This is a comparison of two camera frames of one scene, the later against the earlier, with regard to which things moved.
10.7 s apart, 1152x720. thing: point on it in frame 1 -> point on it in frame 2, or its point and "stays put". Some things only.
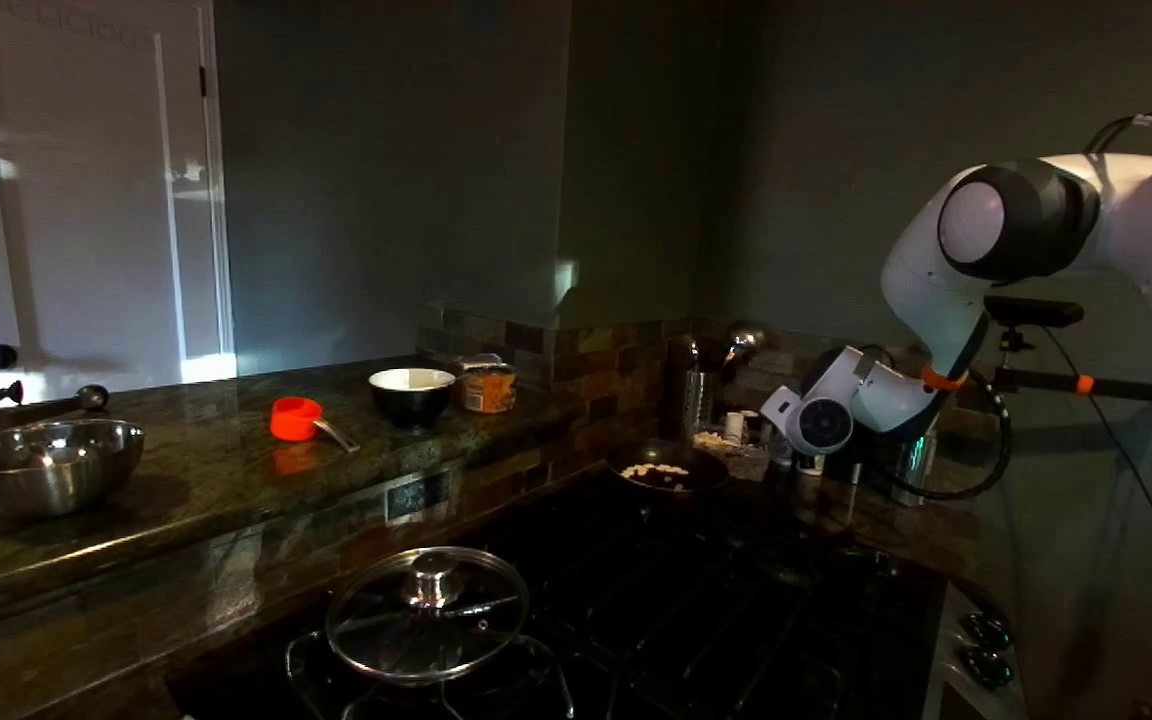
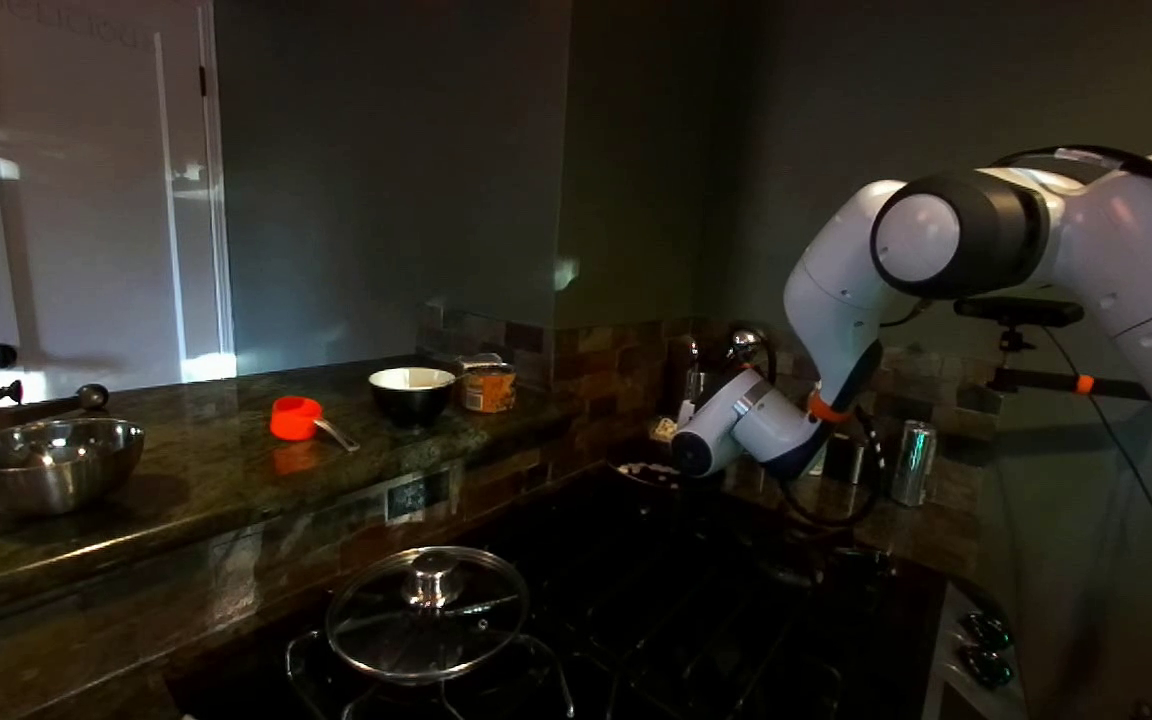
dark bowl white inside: [413, 395] stays put
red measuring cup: [299, 419] stays put
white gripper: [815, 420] -> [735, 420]
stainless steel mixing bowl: [50, 464] stays put
